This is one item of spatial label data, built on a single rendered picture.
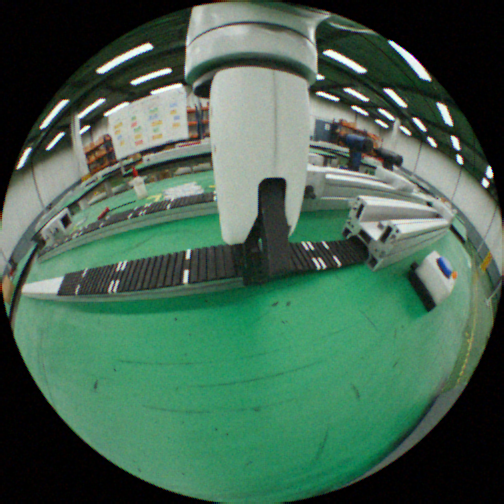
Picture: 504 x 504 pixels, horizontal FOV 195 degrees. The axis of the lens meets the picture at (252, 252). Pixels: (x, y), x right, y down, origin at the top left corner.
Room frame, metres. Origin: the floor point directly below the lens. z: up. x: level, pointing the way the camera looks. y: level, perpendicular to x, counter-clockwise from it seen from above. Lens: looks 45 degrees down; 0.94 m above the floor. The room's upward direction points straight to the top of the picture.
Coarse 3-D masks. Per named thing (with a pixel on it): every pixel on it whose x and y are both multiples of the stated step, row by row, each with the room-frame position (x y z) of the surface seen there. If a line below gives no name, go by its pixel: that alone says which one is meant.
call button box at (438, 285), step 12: (432, 252) 0.10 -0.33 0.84; (420, 264) 0.09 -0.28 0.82; (432, 264) 0.07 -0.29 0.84; (420, 276) 0.07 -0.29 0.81; (432, 276) 0.05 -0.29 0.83; (444, 276) 0.04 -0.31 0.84; (420, 288) 0.05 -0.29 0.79; (432, 288) 0.04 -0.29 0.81; (444, 288) 0.02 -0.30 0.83; (432, 300) 0.02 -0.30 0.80
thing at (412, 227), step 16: (352, 208) 0.20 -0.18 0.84; (368, 208) 0.18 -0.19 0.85; (384, 208) 0.19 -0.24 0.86; (400, 208) 0.21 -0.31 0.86; (416, 208) 0.23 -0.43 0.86; (432, 208) 0.31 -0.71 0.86; (352, 224) 0.19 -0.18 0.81; (368, 224) 0.18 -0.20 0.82; (384, 224) 0.17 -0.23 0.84; (400, 224) 0.13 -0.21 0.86; (416, 224) 0.14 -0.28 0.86; (432, 224) 0.16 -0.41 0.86; (448, 224) 0.24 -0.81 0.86; (368, 240) 0.15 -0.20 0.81; (384, 240) 0.13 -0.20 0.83; (400, 240) 0.12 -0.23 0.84; (416, 240) 0.13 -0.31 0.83; (432, 240) 0.19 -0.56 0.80; (384, 256) 0.12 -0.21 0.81; (400, 256) 0.13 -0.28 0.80
